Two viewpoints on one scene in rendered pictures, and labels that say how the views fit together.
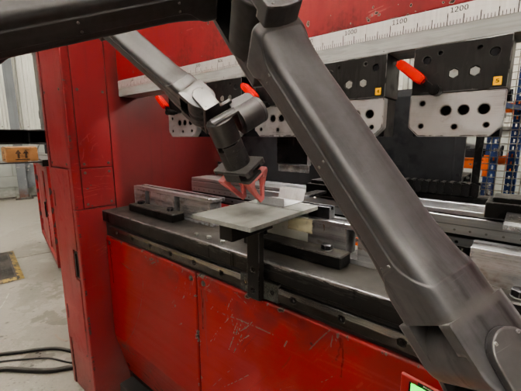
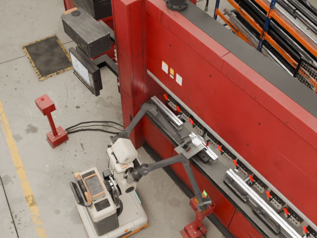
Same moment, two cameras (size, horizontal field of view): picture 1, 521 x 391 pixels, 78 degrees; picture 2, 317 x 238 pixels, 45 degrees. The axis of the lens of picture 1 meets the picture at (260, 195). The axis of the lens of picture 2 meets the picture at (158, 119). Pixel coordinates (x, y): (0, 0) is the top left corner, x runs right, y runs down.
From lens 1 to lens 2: 3.44 m
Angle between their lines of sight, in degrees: 43
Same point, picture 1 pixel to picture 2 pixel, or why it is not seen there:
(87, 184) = (136, 100)
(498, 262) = (229, 175)
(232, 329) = not seen: hidden behind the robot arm
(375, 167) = (194, 184)
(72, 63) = (134, 73)
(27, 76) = not seen: outside the picture
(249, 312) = not seen: hidden behind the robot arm
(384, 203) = (194, 187)
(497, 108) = (230, 160)
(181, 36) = (173, 87)
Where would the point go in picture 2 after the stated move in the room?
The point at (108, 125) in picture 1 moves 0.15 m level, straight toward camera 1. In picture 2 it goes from (143, 82) to (146, 92)
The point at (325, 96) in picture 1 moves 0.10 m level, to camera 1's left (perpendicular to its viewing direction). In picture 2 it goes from (190, 176) to (180, 174)
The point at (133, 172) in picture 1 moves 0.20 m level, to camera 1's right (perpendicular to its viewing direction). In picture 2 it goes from (150, 91) to (167, 94)
